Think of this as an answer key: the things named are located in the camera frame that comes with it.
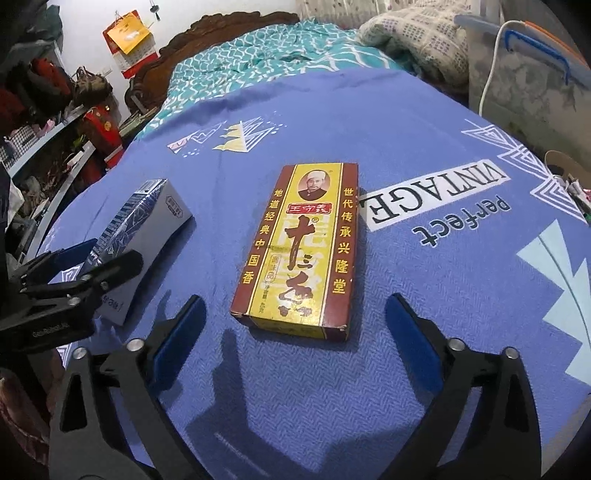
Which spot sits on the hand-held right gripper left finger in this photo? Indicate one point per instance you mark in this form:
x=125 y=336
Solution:
x=178 y=344

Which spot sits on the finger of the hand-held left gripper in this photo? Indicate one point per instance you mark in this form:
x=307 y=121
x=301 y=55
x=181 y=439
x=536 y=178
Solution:
x=69 y=258
x=115 y=274

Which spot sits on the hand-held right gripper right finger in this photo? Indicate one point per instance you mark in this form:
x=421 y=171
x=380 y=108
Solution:
x=413 y=344

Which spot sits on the leaf patterned curtain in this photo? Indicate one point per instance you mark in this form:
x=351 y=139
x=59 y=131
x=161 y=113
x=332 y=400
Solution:
x=337 y=8

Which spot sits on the yellow and red spice box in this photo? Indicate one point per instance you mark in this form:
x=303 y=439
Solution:
x=300 y=249

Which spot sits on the yellow and red wall calendar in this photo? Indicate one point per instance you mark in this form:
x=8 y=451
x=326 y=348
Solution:
x=129 y=39

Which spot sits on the grey metal shelf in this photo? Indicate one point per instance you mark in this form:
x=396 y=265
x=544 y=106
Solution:
x=55 y=138

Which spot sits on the dark blue milk carton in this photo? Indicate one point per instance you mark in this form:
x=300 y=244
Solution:
x=154 y=217

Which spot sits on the clear storage box orange lid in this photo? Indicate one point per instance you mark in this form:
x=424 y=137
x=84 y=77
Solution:
x=535 y=92

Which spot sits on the blue printed bedsheet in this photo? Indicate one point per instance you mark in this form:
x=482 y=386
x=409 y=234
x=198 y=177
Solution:
x=415 y=138

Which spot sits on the brown handbag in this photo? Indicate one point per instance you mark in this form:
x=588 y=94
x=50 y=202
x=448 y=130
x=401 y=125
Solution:
x=92 y=85

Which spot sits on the tan round bin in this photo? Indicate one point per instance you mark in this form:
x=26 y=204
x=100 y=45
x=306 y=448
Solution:
x=561 y=166

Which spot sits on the hanging dark charm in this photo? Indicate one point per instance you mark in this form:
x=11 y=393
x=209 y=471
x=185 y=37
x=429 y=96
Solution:
x=154 y=9

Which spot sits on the red patterned bag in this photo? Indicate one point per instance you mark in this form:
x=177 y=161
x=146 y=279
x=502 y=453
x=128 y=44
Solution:
x=104 y=134

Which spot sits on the carved wooden headboard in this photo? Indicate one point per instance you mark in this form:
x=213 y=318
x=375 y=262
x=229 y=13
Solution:
x=207 y=32

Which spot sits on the teal patterned quilt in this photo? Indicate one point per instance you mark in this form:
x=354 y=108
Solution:
x=277 y=50

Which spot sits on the patterned beige pillow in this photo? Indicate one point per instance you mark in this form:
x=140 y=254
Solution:
x=415 y=37

